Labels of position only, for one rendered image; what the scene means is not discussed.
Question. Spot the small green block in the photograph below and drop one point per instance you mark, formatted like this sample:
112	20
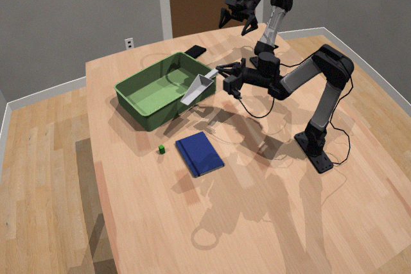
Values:
161	149

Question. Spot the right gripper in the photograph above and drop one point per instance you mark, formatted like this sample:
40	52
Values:
245	12

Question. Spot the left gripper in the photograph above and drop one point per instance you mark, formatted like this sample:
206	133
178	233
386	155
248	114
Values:
243	74

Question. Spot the blue notebook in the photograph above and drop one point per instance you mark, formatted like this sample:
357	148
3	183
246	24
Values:
199	154

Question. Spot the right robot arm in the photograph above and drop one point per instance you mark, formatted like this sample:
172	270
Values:
267	41

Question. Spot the green plastic tray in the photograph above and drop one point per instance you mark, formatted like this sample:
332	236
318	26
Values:
152	95

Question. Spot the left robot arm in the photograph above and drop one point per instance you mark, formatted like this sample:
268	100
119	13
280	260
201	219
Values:
337	77

